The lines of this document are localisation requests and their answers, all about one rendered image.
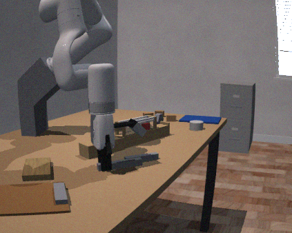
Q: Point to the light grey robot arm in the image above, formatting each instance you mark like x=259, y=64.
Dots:
x=99, y=79

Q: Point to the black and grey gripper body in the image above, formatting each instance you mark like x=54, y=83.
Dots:
x=102, y=124

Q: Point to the grey square stick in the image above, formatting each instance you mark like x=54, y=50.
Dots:
x=125, y=163
x=145, y=157

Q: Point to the grey cylinder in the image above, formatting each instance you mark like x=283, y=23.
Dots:
x=196, y=125

